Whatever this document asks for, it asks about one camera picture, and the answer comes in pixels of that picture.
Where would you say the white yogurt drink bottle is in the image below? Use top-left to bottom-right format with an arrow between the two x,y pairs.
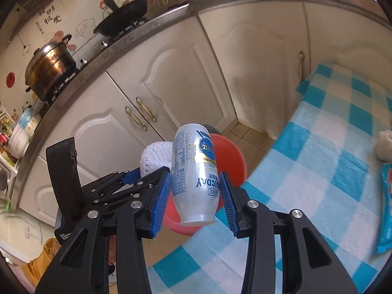
171,123 -> 220,226

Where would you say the blue cow snack packet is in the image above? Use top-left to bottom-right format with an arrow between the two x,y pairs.
376,163 -> 392,254

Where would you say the yellow sleeve forearm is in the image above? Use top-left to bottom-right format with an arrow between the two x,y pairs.
21,238 -> 61,287

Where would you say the red plastic basin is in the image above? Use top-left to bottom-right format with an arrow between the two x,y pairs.
163,133 -> 247,236

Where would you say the blue checkered tablecloth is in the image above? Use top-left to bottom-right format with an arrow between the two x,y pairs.
147,63 -> 391,293

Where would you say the steel cooking pot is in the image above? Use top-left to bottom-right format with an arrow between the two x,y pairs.
24,35 -> 76,102

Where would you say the black wok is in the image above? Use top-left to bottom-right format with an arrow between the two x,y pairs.
94,0 -> 148,37

